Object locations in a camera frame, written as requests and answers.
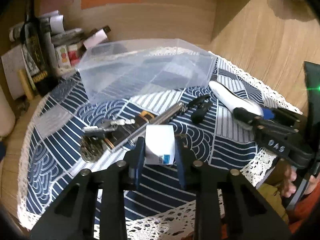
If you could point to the bunch of keys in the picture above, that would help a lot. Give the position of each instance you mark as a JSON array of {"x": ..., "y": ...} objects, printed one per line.
[{"x": 105, "y": 127}]

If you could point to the wooden stick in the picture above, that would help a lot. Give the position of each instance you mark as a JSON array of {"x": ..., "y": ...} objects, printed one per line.
[{"x": 22, "y": 74}]

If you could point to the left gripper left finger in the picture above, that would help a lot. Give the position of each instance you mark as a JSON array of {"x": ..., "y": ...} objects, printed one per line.
[{"x": 135, "y": 162}]

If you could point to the white charger cube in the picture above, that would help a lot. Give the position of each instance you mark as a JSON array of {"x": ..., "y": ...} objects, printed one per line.
[{"x": 159, "y": 145}]

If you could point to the person's right hand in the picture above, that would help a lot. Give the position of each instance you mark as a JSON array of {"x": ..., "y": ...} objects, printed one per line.
[{"x": 282, "y": 177}]

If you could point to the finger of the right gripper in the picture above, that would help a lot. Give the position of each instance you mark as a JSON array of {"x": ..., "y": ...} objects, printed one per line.
[
  {"x": 271, "y": 125},
  {"x": 282, "y": 115}
]

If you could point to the red small box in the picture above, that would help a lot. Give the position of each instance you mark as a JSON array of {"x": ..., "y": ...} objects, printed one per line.
[{"x": 74, "y": 53}]

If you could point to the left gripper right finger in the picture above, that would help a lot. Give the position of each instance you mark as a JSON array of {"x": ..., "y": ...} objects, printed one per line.
[{"x": 184, "y": 158}]

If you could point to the white shoehorn-shaped device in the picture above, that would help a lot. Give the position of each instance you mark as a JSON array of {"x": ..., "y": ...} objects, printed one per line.
[{"x": 243, "y": 111}]

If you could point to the pink ceramic mug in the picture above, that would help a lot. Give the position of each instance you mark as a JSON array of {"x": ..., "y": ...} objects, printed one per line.
[{"x": 7, "y": 116}]

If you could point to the white card box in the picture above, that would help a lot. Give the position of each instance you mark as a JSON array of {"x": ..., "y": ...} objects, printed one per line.
[{"x": 98, "y": 37}]

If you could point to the traffic light card box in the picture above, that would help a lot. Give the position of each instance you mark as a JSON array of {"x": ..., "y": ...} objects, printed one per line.
[{"x": 63, "y": 60}]

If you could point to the black gold-banded cylinder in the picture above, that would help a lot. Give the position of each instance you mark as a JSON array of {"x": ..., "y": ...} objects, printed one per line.
[{"x": 124, "y": 133}]

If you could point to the dark wine bottle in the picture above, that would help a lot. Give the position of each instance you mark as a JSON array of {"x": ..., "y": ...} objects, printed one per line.
[{"x": 42, "y": 77}]

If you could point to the silver metal tube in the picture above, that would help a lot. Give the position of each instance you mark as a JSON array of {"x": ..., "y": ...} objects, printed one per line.
[{"x": 173, "y": 111}]

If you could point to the clear plastic storage box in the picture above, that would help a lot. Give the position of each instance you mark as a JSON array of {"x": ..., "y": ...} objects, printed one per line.
[{"x": 124, "y": 69}]

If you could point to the white handwritten note paper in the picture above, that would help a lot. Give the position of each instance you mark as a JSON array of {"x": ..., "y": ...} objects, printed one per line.
[{"x": 12, "y": 61}]

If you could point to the blue patterned lace tablecloth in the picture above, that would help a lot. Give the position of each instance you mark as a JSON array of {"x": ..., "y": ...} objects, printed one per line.
[{"x": 64, "y": 197}]

